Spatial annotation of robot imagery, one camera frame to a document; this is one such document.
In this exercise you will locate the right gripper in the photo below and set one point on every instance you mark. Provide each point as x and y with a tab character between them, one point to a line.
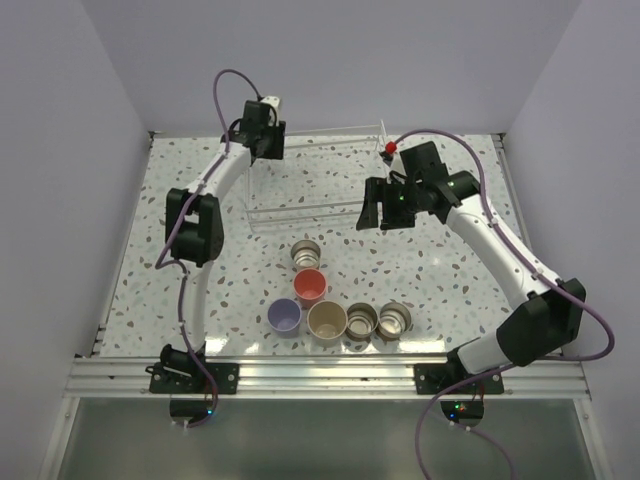
375	193

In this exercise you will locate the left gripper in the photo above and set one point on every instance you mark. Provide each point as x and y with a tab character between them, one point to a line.
276	153

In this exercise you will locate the cream brown metal cup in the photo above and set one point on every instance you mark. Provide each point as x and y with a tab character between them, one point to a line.
306	254

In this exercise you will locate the red plastic cup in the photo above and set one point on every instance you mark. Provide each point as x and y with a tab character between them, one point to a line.
310	286

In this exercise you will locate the beige plastic cup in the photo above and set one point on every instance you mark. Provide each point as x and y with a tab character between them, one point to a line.
327	322

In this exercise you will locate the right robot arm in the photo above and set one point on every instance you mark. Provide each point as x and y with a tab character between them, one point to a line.
545	309

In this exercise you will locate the cream metal cup right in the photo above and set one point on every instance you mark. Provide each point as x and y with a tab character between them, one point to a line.
394	320

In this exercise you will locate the cream metal cup middle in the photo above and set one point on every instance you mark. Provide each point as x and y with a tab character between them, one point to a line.
362	321

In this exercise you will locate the purple plastic cup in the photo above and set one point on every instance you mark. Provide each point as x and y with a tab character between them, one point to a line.
284	317

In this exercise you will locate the right round controller board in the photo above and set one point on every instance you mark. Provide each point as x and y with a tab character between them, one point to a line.
464	412

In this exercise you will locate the round controller board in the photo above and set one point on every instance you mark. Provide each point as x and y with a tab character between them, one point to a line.
464	412
190	412

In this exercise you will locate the left round controller board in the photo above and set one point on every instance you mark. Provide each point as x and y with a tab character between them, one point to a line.
190	412

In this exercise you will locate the clear wire dish rack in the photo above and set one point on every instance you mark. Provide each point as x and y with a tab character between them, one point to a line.
319	182

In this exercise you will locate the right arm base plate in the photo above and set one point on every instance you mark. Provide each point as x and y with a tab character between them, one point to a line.
433	378

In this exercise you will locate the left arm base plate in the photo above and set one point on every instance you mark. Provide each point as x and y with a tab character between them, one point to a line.
176	372

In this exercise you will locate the aluminium front rail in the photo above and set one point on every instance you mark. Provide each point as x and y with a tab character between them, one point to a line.
324	378

